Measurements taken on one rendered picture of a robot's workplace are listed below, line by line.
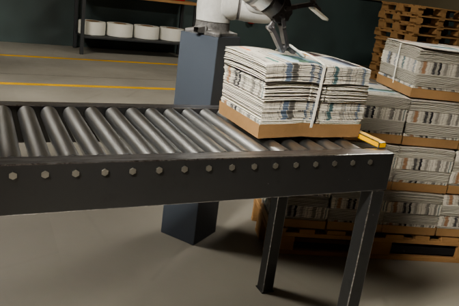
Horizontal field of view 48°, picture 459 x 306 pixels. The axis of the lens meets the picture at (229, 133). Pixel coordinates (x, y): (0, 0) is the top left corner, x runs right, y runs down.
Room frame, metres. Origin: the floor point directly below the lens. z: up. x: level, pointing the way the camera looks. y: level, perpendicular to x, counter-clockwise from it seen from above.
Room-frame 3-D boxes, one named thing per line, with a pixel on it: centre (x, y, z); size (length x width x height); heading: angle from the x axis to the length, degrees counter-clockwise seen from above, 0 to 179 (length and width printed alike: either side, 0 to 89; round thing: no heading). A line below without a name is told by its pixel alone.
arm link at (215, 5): (2.40, 0.13, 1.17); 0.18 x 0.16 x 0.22; 95
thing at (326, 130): (1.71, -0.28, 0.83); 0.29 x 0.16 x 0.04; 27
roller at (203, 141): (1.51, 0.11, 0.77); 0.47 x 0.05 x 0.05; 27
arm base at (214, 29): (2.38, 0.15, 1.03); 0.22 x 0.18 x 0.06; 151
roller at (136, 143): (1.42, 0.28, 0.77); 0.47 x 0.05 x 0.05; 27
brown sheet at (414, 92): (2.58, -0.90, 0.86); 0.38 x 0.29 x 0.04; 11
